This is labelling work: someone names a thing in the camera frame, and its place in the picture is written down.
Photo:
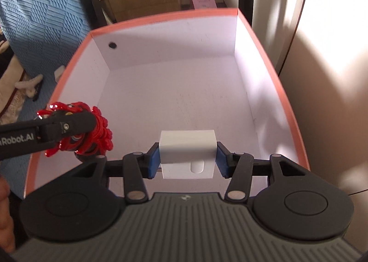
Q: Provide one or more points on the red and black figurine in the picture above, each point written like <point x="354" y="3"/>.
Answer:
<point x="99" y="132"/>

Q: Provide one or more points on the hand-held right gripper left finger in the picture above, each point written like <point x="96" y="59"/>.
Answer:
<point x="154" y="164"/>

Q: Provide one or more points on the blue knitted blanket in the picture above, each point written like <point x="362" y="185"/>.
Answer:
<point x="43" y="15"/>

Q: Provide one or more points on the brown cardboard box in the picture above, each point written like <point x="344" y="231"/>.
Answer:
<point x="143" y="3"/>

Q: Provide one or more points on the beige patterned cloth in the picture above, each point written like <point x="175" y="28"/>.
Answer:
<point x="11" y="98"/>

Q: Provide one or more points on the orange-rimmed cardboard storage box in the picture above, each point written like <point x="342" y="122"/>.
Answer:
<point x="184" y="84"/>

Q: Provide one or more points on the small white box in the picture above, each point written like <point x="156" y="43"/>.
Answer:
<point x="187" y="147"/>

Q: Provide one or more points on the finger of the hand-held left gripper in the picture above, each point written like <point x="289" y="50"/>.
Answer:
<point x="77" y="124"/>

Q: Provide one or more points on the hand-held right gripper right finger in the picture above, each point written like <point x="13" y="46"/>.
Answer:
<point x="222" y="161"/>

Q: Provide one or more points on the person's left hand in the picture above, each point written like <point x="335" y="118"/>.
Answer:
<point x="5" y="216"/>

